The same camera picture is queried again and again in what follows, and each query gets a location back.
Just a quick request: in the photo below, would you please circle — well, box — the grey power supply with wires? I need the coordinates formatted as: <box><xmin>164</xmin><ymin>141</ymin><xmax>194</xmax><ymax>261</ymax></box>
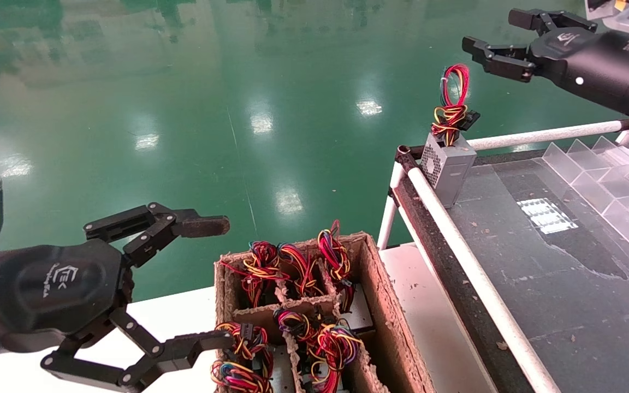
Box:
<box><xmin>420</xmin><ymin>63</ymin><xmax>482</xmax><ymax>209</ymax></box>

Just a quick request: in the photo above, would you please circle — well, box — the clear acrylic divider tray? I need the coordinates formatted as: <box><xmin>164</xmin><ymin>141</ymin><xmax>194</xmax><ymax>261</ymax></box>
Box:
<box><xmin>541</xmin><ymin>136</ymin><xmax>629</xmax><ymax>268</ymax></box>

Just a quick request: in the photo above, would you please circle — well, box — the coloured wire harness bundle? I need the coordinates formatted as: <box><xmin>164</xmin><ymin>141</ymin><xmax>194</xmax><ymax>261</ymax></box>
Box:
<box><xmin>317</xmin><ymin>219</ymin><xmax>356</xmax><ymax>312</ymax></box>
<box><xmin>277</xmin><ymin>243</ymin><xmax>318</xmax><ymax>298</ymax></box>
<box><xmin>211</xmin><ymin>358</ymin><xmax>274</xmax><ymax>393</ymax></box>
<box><xmin>306</xmin><ymin>322</ymin><xmax>364</xmax><ymax>393</ymax></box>
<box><xmin>215</xmin><ymin>321</ymin><xmax>269</xmax><ymax>364</ymax></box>
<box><xmin>272</xmin><ymin>307</ymin><xmax>315</xmax><ymax>342</ymax></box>
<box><xmin>221</xmin><ymin>241</ymin><xmax>288</xmax><ymax>306</ymax></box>

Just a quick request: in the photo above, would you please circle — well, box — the white cart leg pipe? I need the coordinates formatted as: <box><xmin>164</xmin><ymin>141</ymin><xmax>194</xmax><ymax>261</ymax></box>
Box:
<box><xmin>378</xmin><ymin>163</ymin><xmax>405</xmax><ymax>249</ymax></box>

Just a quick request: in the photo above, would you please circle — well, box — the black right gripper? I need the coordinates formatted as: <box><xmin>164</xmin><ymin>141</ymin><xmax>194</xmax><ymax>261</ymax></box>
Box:
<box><xmin>462</xmin><ymin>7</ymin><xmax>629</xmax><ymax>114</ymax></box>

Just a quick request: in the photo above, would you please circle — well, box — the brown cardboard divider box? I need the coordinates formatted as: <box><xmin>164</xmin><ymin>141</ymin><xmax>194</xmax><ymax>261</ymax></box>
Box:
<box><xmin>215</xmin><ymin>231</ymin><xmax>438</xmax><ymax>393</ymax></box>

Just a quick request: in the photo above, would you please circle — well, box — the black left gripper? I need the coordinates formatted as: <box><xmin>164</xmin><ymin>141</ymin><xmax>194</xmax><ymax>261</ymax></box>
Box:
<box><xmin>0</xmin><ymin>203</ymin><xmax>234</xmax><ymax>393</ymax></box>

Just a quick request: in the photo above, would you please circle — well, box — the white cart crossbar pipe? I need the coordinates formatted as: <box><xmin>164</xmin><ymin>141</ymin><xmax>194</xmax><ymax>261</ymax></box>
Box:
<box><xmin>467</xmin><ymin>120</ymin><xmax>624</xmax><ymax>152</ymax></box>

